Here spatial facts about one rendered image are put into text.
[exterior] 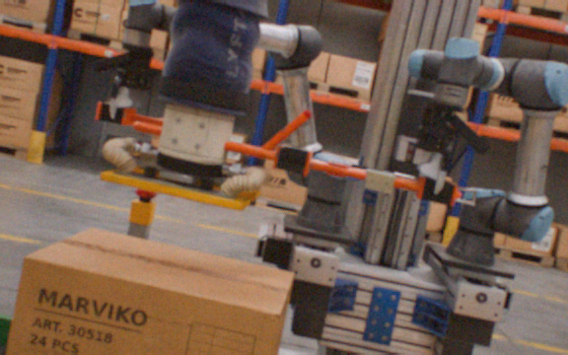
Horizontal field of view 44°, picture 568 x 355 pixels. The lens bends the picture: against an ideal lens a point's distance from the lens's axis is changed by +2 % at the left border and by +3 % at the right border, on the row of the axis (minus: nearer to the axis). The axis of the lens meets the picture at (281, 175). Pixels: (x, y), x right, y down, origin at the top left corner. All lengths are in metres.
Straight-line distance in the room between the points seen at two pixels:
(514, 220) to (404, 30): 0.71
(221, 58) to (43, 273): 0.64
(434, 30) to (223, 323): 1.28
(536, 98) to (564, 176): 8.81
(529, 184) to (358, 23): 8.17
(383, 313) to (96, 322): 0.95
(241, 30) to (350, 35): 8.56
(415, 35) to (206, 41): 0.95
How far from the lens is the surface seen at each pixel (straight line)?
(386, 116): 2.35
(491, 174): 10.55
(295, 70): 2.18
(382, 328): 2.24
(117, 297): 1.63
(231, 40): 1.62
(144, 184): 1.60
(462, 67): 1.65
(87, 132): 10.46
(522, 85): 2.09
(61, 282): 1.66
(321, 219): 2.15
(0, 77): 9.50
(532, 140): 2.12
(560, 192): 10.89
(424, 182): 1.65
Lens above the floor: 1.41
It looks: 6 degrees down
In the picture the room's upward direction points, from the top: 12 degrees clockwise
